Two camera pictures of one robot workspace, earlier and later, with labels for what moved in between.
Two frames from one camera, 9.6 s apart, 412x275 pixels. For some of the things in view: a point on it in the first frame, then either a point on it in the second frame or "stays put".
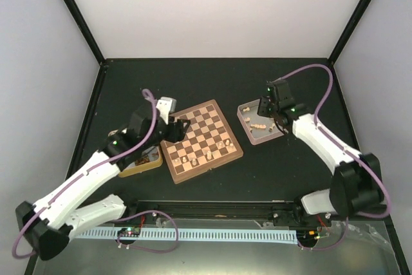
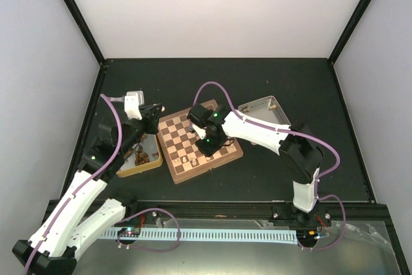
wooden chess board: (210, 143) stays put
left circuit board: (128, 232) stays put
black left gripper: (177, 132) → (152, 122)
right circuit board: (309, 235) stays put
